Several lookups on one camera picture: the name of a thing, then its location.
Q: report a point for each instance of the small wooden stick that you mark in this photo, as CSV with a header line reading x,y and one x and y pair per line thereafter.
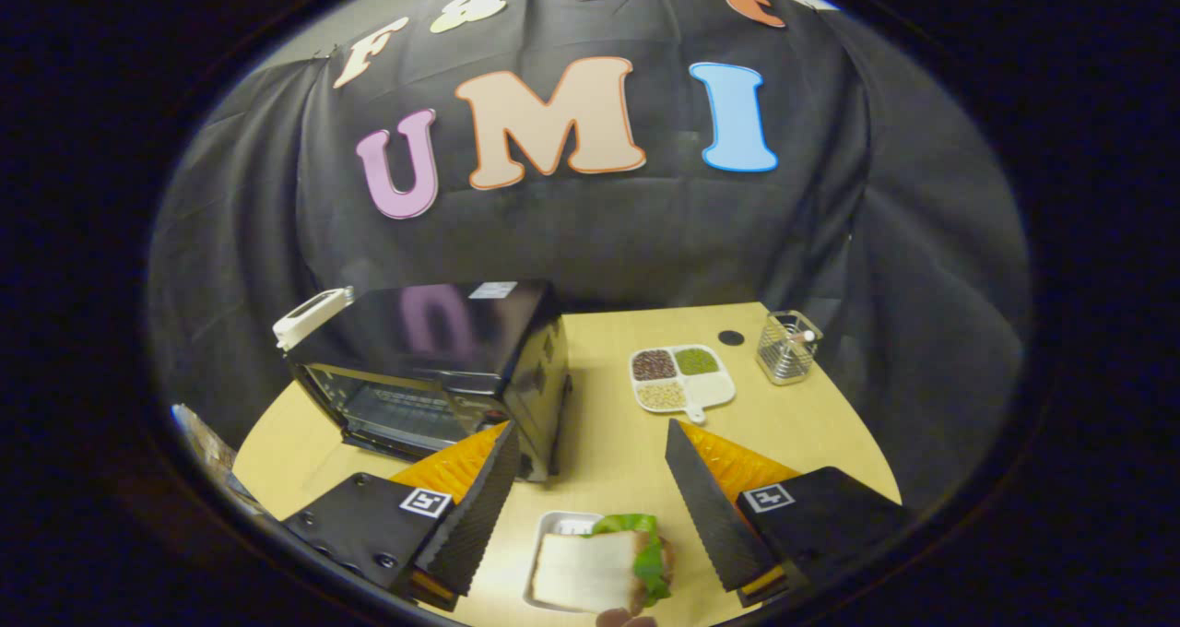
x,y
804,337

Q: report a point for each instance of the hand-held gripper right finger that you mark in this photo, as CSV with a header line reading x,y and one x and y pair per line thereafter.
x,y
710,507

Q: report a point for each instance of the white rectangular tray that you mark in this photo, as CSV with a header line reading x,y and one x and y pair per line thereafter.
x,y
553,527

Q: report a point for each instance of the white plastic device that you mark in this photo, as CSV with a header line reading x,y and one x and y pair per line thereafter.
x,y
309,318

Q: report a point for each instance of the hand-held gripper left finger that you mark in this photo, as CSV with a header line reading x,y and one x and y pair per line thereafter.
x,y
479,507

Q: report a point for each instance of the black backdrop cloth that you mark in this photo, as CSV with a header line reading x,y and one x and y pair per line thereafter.
x,y
599,240

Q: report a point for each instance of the small black disc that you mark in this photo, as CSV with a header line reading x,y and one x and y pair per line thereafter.
x,y
731,337

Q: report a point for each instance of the metal mesh holder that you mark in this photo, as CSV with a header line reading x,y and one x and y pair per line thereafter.
x,y
784,360

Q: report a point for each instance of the white divided dish with beans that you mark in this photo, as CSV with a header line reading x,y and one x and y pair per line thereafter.
x,y
710,387

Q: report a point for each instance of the lettuce sandwich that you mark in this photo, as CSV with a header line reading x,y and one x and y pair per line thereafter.
x,y
590,572

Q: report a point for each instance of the black toaster oven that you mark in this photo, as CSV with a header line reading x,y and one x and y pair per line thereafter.
x,y
433,350

